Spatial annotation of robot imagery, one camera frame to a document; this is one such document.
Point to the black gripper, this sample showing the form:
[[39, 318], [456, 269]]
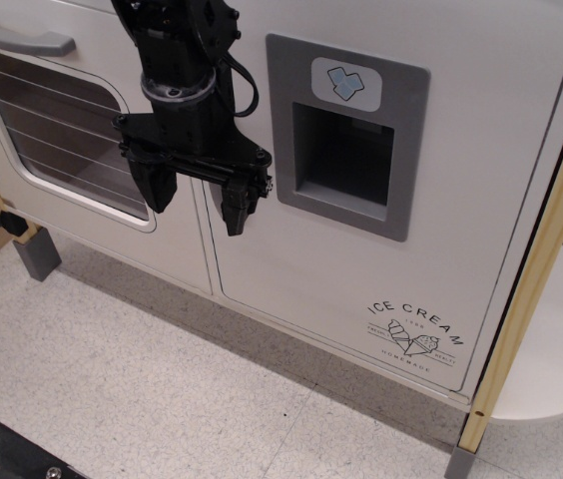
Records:
[[200, 141]]

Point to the white toy fridge door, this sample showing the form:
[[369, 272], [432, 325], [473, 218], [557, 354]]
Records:
[[424, 310]]

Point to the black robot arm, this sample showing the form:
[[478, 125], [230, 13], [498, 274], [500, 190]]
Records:
[[187, 77]]

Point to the grey ice dispenser panel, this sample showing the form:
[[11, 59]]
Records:
[[347, 131]]

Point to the white toy oven door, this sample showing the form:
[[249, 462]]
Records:
[[60, 162]]

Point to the black clamp knob left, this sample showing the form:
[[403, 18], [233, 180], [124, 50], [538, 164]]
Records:
[[13, 224]]

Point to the grey left post foot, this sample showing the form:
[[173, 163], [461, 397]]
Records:
[[39, 255]]

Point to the grey post foot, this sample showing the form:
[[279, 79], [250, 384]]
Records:
[[460, 463], [39, 255]]

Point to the grey oven door handle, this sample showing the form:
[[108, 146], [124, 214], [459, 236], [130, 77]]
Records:
[[48, 44]]

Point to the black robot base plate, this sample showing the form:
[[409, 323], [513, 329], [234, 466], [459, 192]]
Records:
[[21, 458]]

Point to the grey right post foot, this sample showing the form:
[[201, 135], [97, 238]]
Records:
[[460, 463]]

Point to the light wooden corner post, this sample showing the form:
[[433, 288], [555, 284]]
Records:
[[538, 262]]

